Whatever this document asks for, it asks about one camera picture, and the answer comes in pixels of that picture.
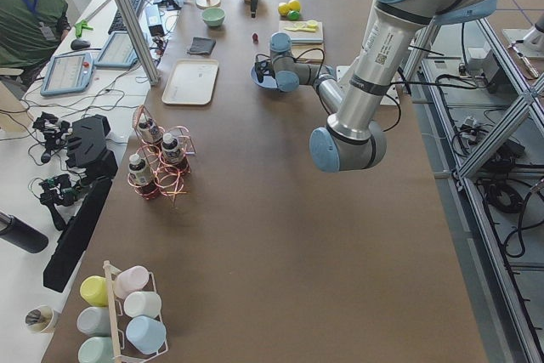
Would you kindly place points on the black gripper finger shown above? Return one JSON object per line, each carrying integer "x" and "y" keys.
{"x": 253, "y": 8}

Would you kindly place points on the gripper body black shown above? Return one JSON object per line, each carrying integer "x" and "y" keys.
{"x": 264, "y": 70}

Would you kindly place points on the blue plate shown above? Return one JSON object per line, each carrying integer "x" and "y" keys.
{"x": 269, "y": 83}

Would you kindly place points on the yellow lemon lower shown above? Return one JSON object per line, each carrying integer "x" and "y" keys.
{"x": 283, "y": 9}

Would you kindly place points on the yellow lemon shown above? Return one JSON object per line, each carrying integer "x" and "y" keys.
{"x": 283, "y": 9}
{"x": 294, "y": 5}

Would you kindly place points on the yellow lemon upper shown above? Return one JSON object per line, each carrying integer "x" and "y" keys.
{"x": 294, "y": 5}

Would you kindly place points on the green lime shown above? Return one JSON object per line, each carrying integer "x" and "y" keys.
{"x": 293, "y": 15}

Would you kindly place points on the green bowl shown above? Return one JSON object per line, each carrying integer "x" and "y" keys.
{"x": 213, "y": 17}

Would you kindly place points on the bamboo cutting board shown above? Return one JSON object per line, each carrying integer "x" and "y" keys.
{"x": 307, "y": 39}

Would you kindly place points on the grey folded cloth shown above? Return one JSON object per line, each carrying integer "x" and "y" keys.
{"x": 201, "y": 46}

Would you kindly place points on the cream rabbit tray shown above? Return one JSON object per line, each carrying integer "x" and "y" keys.
{"x": 191, "y": 82}

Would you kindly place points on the bottle lower left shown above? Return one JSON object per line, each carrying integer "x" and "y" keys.
{"x": 173, "y": 153}

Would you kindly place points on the teach pendant far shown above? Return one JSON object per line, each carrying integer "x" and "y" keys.
{"x": 118, "y": 52}

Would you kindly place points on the teach pendant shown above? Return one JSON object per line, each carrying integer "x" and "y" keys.
{"x": 118, "y": 52}
{"x": 68, "y": 74}

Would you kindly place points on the bottle lower right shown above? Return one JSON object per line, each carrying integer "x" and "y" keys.
{"x": 141, "y": 177}

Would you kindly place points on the teach pendant near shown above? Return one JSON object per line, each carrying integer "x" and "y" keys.
{"x": 68, "y": 74}

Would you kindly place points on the person in green hoodie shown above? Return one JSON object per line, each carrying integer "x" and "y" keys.
{"x": 31, "y": 31}

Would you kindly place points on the pastel cup rack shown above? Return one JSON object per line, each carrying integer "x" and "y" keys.
{"x": 123, "y": 321}

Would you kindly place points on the copper wire bottle rack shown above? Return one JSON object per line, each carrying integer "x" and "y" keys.
{"x": 161, "y": 163}

